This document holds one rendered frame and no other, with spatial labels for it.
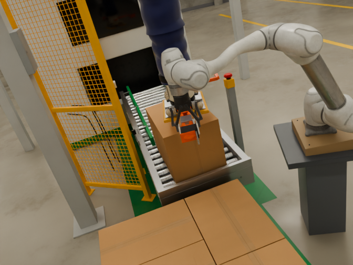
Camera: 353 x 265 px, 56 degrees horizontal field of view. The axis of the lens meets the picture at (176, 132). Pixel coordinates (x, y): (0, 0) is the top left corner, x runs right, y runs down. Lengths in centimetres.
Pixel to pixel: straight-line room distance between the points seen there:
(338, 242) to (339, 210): 23
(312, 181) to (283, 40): 107
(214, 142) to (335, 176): 81
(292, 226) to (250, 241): 86
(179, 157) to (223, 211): 47
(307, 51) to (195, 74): 54
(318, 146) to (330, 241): 81
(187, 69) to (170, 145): 98
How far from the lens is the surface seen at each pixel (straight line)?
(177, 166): 230
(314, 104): 210
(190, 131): 158
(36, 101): 266
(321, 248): 261
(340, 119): 196
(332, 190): 244
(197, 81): 129
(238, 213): 208
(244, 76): 541
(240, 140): 299
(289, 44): 160
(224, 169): 234
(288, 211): 286
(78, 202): 307
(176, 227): 209
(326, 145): 213
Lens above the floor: 197
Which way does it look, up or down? 28 degrees down
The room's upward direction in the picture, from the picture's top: 15 degrees counter-clockwise
